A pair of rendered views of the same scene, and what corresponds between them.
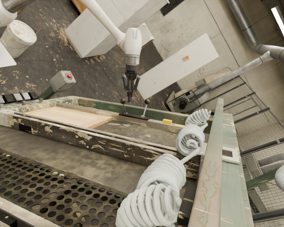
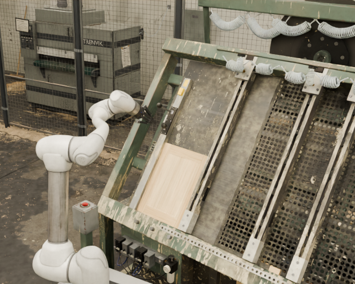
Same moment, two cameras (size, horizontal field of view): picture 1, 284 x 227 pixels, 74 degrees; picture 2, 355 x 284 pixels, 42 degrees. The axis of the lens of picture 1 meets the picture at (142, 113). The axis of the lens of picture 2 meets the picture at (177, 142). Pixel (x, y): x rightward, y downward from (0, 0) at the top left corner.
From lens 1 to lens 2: 2.50 m
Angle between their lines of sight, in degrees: 49
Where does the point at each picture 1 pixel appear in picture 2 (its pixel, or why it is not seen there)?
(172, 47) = not seen: outside the picture
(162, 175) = (298, 75)
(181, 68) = not seen: outside the picture
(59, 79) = (91, 216)
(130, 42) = (129, 102)
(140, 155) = (242, 102)
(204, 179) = (311, 63)
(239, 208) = not seen: hidden behind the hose
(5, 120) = (195, 216)
